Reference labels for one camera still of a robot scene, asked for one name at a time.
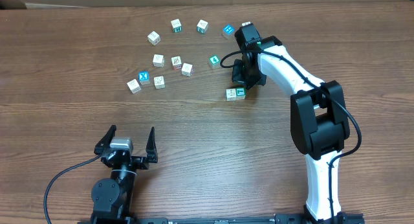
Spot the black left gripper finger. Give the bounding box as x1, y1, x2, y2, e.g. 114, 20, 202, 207
94, 125, 116, 155
146, 127, 158, 163

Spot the green number seven cube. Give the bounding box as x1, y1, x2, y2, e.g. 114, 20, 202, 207
235, 87, 246, 100

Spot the wooden cube with hook drawing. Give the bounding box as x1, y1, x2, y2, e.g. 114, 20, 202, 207
226, 89, 237, 101

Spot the wooden cube ice cream drawing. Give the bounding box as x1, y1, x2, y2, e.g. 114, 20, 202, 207
181, 63, 193, 76

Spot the wooden cube letter I side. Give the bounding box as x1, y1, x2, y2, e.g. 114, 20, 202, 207
154, 76, 166, 89

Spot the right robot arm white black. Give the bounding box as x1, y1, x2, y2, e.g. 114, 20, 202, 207
232, 36, 352, 223

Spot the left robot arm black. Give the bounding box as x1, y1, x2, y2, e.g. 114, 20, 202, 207
89, 125, 158, 223

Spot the green number four cube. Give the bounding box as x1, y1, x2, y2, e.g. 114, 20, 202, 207
209, 55, 221, 69

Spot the blue top wooden cube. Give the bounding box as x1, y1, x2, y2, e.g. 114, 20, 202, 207
222, 25, 235, 39

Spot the wooden cube yellow side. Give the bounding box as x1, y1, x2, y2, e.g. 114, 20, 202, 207
241, 21, 251, 27

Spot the wooden cube green J side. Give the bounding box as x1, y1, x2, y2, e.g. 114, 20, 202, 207
197, 19, 208, 34

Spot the wooden cube fish drawing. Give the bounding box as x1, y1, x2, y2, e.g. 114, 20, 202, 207
127, 79, 141, 94

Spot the wooden cube red Y side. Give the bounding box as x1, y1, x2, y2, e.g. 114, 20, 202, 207
171, 56, 182, 70

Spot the blue letter X cube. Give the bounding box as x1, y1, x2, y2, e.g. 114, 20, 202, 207
138, 71, 150, 85

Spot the wooden cube green letter side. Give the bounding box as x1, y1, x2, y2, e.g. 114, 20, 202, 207
171, 19, 182, 33

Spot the wooden cube globe drawing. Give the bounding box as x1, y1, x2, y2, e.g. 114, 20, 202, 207
153, 54, 165, 67

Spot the plain wooden cube far left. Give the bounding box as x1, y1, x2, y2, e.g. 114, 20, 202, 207
147, 31, 161, 45

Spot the left black cable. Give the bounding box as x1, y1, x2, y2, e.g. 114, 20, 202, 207
43, 154, 104, 224

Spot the black cable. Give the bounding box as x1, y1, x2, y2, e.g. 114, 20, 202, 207
219, 49, 362, 224
43, 154, 104, 224

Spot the right black cable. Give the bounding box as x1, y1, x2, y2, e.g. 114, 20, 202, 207
219, 49, 362, 224

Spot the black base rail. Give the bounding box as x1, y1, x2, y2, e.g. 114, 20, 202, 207
136, 214, 311, 224

